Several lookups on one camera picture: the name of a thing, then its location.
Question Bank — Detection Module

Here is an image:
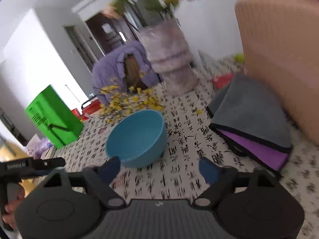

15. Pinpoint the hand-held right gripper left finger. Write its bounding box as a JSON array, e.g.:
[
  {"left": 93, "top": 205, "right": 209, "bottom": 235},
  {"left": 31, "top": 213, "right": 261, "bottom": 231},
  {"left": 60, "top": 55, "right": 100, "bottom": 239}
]
[{"left": 41, "top": 156, "right": 125, "bottom": 211}]

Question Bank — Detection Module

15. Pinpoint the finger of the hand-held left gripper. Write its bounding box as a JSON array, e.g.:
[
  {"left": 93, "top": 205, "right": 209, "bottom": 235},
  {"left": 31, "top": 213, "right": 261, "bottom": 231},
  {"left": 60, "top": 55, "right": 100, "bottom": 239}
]
[
  {"left": 31, "top": 157, "right": 66, "bottom": 171},
  {"left": 21, "top": 170, "right": 50, "bottom": 179}
]

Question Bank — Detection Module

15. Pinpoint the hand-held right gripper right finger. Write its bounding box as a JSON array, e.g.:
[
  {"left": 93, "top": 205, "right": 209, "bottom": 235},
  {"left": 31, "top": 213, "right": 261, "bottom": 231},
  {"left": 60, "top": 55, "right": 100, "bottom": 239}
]
[{"left": 193, "top": 156, "right": 277, "bottom": 210}]

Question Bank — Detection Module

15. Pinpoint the blue bowl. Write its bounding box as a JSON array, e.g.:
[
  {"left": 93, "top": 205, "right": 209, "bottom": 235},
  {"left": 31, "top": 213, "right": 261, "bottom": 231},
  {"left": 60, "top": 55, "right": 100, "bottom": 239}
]
[{"left": 106, "top": 110, "right": 168, "bottom": 168}]

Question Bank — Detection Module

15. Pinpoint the person's left hand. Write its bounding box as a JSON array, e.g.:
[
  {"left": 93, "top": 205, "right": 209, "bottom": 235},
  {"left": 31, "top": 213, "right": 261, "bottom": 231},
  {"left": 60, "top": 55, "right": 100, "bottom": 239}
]
[{"left": 4, "top": 187, "right": 25, "bottom": 227}]

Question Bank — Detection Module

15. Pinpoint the lilac plastic bag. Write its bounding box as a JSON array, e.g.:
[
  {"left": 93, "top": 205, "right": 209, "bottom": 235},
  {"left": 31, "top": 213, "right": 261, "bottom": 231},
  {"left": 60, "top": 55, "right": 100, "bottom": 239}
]
[{"left": 26, "top": 133, "right": 54, "bottom": 158}]

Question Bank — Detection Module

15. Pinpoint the calligraphy printed tablecloth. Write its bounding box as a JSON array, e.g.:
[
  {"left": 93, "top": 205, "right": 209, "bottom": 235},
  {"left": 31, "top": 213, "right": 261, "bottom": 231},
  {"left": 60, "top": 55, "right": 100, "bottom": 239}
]
[{"left": 45, "top": 55, "right": 319, "bottom": 239}]

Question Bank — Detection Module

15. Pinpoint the green paper bag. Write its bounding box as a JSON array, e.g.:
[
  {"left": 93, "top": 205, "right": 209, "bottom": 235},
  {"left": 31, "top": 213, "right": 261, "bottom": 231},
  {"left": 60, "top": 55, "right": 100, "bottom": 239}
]
[{"left": 25, "top": 85, "right": 84, "bottom": 148}]

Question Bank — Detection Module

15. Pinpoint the purple cloth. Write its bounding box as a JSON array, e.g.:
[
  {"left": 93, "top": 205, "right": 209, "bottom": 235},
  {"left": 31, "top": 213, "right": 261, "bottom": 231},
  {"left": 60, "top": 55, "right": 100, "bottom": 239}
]
[{"left": 217, "top": 129, "right": 289, "bottom": 177}]

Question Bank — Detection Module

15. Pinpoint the red plastic container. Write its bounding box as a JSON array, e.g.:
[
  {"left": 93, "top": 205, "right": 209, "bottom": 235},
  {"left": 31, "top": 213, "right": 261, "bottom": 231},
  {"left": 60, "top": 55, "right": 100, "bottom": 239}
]
[{"left": 71, "top": 97, "right": 100, "bottom": 120}]

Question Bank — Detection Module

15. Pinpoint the grey cloth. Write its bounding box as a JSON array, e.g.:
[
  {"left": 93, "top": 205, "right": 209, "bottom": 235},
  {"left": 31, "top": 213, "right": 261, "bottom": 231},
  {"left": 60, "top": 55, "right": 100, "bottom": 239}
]
[{"left": 206, "top": 73, "right": 292, "bottom": 152}]

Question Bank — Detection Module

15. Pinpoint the yellow flower branch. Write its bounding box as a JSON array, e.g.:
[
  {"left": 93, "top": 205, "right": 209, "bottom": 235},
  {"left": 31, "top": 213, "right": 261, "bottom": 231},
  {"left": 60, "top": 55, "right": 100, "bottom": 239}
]
[{"left": 98, "top": 71, "right": 165, "bottom": 125}]

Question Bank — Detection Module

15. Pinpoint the flat red packet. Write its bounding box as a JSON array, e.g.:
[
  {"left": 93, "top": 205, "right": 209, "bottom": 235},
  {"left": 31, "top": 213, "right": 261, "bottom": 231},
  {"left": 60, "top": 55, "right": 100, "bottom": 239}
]
[{"left": 211, "top": 73, "right": 235, "bottom": 90}]

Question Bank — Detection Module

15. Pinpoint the wooden chair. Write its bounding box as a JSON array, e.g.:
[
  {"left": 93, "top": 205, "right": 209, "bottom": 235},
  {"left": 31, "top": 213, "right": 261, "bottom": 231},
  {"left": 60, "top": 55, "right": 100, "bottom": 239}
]
[{"left": 124, "top": 55, "right": 147, "bottom": 91}]

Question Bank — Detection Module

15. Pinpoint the purple jacket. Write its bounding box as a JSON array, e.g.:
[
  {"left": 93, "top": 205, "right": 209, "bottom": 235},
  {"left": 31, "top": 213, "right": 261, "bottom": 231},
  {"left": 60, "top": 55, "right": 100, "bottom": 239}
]
[{"left": 92, "top": 40, "right": 163, "bottom": 105}]

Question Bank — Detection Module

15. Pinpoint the lilac ceramic vase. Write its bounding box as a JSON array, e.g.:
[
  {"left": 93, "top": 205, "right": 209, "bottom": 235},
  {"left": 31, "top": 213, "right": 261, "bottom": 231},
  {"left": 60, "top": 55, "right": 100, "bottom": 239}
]
[{"left": 137, "top": 19, "right": 198, "bottom": 96}]

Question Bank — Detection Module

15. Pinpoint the dark entrance door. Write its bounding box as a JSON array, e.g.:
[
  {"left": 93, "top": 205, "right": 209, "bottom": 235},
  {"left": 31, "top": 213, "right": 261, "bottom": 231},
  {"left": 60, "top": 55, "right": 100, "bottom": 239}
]
[{"left": 86, "top": 12, "right": 130, "bottom": 55}]

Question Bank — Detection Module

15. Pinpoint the pink hard case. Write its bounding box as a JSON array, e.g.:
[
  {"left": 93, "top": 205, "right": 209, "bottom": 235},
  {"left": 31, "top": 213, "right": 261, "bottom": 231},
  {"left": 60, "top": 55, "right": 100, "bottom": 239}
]
[{"left": 235, "top": 0, "right": 319, "bottom": 145}]

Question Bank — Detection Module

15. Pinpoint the grey refrigerator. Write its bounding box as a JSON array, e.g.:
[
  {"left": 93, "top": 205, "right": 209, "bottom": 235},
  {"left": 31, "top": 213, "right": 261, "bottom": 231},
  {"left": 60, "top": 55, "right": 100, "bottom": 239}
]
[{"left": 122, "top": 0, "right": 150, "bottom": 33}]

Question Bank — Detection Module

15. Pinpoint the dried rose bouquet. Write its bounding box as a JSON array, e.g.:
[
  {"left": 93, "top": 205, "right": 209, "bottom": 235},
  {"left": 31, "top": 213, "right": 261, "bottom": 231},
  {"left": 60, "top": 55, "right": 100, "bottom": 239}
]
[{"left": 102, "top": 0, "right": 203, "bottom": 23}]

